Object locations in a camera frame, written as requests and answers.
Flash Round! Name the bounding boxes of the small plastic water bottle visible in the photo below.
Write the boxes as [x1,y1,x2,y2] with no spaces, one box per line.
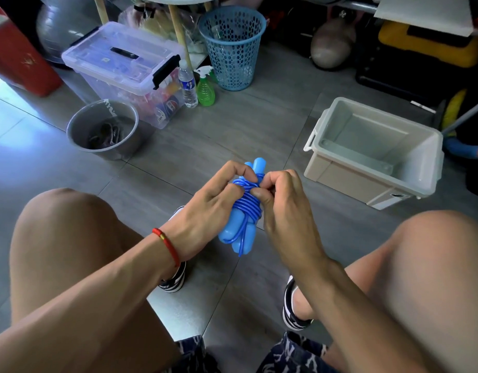
[178,60,198,109]

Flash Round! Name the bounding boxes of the blue jump rope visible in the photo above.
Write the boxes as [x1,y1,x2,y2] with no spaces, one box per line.
[218,156,268,256]

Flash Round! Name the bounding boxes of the person's left hand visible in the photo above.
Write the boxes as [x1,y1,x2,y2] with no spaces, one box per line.
[163,160,260,263]

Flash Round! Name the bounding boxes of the white round table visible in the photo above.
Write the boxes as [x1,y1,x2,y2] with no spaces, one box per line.
[91,0,224,70]

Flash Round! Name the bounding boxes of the grey flat board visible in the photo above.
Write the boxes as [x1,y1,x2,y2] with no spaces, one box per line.
[374,0,475,38]

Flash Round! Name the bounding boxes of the clear bin with black latches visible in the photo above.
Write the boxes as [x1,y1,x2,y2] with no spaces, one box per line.
[61,21,184,130]

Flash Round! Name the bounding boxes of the green spray bottle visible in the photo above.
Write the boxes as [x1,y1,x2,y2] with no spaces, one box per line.
[194,66,217,107]

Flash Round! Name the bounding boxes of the red bag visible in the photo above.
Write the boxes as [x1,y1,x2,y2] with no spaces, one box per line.
[0,4,63,98]

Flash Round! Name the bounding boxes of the person's left leg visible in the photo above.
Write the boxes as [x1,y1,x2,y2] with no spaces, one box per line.
[9,188,181,373]

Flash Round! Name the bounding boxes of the grey exercise ball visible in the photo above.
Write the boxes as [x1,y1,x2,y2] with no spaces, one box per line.
[35,0,100,65]

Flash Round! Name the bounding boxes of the black white right shoe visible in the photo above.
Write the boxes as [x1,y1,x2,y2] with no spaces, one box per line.
[281,276,316,333]

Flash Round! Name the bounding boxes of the yellow black case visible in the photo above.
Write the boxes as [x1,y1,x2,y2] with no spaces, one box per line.
[379,21,478,69]

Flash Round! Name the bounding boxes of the navy patterned shorts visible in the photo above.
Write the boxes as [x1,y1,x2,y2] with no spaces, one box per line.
[165,332,341,373]

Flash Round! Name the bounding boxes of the black white left shoe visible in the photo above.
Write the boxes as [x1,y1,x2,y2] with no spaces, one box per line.
[158,206,189,294]

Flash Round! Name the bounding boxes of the red string bracelet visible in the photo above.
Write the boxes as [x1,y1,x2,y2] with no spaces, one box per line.
[151,227,182,267]

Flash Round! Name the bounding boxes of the multicoloured hula hoop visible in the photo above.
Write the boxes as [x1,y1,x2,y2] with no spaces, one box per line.
[441,89,478,161]

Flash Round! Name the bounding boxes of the black white shoe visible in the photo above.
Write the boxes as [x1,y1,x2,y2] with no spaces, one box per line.
[281,276,316,333]
[158,206,189,294]

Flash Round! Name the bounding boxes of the person's leg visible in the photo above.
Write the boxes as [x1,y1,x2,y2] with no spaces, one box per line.
[292,211,478,373]
[9,188,181,373]

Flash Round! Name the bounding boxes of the grey metal basin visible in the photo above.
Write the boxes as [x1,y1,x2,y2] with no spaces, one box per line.
[65,98,141,161]

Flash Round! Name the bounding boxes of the person's right forearm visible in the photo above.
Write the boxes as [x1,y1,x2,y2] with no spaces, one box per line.
[297,260,442,373]

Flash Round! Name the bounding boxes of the brown ball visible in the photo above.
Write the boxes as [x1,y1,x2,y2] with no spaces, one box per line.
[309,18,356,71]

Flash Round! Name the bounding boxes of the white metal pole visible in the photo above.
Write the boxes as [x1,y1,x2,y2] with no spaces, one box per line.
[443,97,478,135]

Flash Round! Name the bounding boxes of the person's right hand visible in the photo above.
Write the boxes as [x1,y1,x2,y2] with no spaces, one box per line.
[251,168,329,281]

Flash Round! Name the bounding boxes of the white plastic bin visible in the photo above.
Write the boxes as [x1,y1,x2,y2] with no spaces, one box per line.
[303,97,446,211]

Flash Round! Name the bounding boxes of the person's right leg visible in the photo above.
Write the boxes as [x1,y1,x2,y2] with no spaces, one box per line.
[292,211,478,373]

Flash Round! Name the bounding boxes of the blue mesh plastic basket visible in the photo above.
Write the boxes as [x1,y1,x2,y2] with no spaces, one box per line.
[198,5,268,92]

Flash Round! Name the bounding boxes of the person's left forearm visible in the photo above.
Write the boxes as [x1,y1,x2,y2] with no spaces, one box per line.
[0,235,179,373]

